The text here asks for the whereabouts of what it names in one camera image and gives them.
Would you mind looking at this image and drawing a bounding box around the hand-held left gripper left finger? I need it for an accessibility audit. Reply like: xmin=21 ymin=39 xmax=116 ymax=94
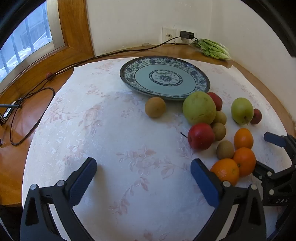
xmin=20 ymin=157 xmax=97 ymax=241

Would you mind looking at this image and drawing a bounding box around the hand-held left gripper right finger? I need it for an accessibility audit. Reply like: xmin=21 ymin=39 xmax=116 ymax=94
xmin=190 ymin=159 xmax=267 ymax=241

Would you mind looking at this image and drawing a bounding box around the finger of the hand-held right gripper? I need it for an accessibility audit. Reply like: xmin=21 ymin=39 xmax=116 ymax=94
xmin=252 ymin=161 xmax=277 ymax=186
xmin=264 ymin=132 xmax=296 ymax=169

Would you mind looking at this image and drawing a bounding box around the orange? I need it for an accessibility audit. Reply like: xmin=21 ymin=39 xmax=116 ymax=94
xmin=233 ymin=128 xmax=254 ymax=150
xmin=210 ymin=159 xmax=240 ymax=186
xmin=233 ymin=147 xmax=257 ymax=178

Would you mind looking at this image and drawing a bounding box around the small red apple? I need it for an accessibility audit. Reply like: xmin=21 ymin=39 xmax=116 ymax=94
xmin=250 ymin=108 xmax=263 ymax=125
xmin=207 ymin=92 xmax=223 ymax=112

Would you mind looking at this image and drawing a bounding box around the small brown round fruit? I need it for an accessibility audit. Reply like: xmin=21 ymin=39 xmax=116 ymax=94
xmin=212 ymin=111 xmax=227 ymax=125
xmin=211 ymin=122 xmax=227 ymax=141
xmin=145 ymin=97 xmax=166 ymax=118
xmin=216 ymin=140 xmax=235 ymax=160

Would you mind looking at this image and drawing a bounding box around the green apple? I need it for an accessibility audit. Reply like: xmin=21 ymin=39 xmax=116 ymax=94
xmin=231 ymin=98 xmax=254 ymax=126

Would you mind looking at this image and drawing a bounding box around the large red apple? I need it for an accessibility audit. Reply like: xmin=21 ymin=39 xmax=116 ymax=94
xmin=180 ymin=123 xmax=215 ymax=151

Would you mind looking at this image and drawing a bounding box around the large green round fruit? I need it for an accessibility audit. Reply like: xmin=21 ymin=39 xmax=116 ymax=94
xmin=182 ymin=91 xmax=217 ymax=126

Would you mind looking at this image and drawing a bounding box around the blue floral ceramic plate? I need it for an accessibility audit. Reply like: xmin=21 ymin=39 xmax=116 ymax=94
xmin=120 ymin=56 xmax=211 ymax=101

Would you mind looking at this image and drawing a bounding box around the white floral tablecloth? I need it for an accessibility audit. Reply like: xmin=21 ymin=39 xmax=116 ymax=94
xmin=22 ymin=57 xmax=293 ymax=241

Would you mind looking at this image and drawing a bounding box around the small silver device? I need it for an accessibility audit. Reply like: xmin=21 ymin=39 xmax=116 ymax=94
xmin=0 ymin=104 xmax=22 ymax=126

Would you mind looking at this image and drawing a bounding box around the bagged green lettuce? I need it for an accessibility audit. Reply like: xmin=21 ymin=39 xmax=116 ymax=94
xmin=194 ymin=39 xmax=232 ymax=61

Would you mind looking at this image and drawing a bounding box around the white power outlet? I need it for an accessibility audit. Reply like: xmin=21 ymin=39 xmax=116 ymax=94
xmin=177 ymin=29 xmax=197 ymax=45

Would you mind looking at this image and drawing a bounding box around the black cable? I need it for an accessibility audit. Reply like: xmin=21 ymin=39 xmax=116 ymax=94
xmin=9 ymin=37 xmax=199 ymax=146

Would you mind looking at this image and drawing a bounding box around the white wall socket plate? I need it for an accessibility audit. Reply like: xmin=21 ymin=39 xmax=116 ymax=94
xmin=162 ymin=27 xmax=177 ymax=44

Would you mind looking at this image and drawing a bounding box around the window with wooden frame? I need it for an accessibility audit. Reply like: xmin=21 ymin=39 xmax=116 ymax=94
xmin=0 ymin=0 xmax=95 ymax=98

